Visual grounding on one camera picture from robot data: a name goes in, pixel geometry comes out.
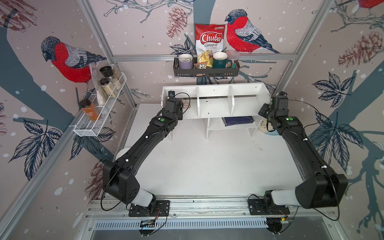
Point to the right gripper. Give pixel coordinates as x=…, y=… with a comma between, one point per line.
x=264, y=107

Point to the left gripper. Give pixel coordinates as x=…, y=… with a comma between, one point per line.
x=180, y=117

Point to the white wooden bookshelf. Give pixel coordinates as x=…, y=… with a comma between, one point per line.
x=212, y=103

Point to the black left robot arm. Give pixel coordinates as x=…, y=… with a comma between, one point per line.
x=119, y=177

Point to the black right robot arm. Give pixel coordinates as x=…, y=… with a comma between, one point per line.
x=321, y=186

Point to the cream and blue plate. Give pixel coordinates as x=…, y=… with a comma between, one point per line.
x=263, y=128

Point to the dark blue book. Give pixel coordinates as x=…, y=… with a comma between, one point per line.
x=232, y=121

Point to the purple mug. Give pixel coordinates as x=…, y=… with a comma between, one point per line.
x=185, y=61

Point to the small snack packet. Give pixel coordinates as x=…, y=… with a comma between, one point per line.
x=202, y=65

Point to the green mug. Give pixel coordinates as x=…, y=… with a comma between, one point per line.
x=221, y=61

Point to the pink lidded jar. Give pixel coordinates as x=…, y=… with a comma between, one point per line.
x=234, y=56

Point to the black-lid spice jar near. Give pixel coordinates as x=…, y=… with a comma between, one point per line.
x=108, y=88

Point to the black-lid spice jar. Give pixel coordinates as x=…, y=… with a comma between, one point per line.
x=108, y=88
x=107, y=72

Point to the black-lid spice jar far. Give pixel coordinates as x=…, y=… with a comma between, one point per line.
x=107, y=72

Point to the red Chuba chips bag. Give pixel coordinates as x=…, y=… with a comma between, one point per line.
x=209, y=40

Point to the orange spice jar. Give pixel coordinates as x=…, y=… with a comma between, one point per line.
x=89, y=109

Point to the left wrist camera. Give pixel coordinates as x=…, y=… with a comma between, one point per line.
x=171, y=94

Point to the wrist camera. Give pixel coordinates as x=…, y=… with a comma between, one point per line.
x=279, y=101
x=171, y=94

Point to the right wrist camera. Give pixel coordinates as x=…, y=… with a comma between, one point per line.
x=279, y=101

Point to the black wall basket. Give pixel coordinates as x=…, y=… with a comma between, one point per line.
x=208, y=72

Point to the white wire wall rack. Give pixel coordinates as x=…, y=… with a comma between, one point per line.
x=89, y=128

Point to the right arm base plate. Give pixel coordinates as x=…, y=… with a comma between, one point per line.
x=258, y=207

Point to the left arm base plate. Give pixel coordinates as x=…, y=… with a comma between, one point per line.
x=156, y=209

